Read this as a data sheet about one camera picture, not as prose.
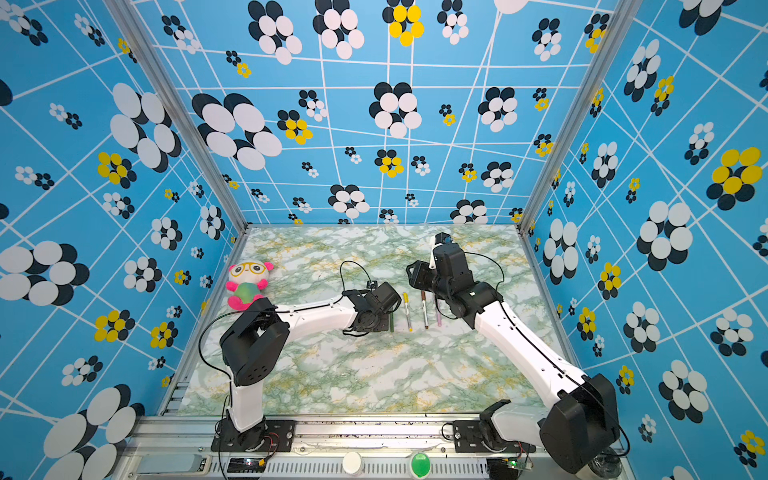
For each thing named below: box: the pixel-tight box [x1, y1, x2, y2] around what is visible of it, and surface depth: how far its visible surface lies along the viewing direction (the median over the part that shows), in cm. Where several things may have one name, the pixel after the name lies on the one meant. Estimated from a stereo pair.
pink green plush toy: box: [226, 261, 275, 311], surface depth 98 cm
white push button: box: [342, 451, 361, 474], surface depth 65 cm
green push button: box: [411, 453, 431, 478], surface depth 63 cm
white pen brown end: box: [421, 290, 429, 329], surface depth 98 cm
